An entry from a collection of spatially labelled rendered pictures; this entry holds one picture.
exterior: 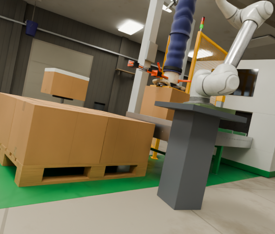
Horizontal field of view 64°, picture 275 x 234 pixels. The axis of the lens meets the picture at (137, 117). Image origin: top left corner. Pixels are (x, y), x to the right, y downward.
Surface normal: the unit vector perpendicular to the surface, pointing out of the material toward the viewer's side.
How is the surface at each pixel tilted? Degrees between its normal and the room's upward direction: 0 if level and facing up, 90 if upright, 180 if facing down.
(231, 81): 94
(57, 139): 90
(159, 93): 90
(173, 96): 90
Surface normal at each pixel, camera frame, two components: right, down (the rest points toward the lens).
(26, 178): 0.68, 0.16
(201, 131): 0.42, 0.11
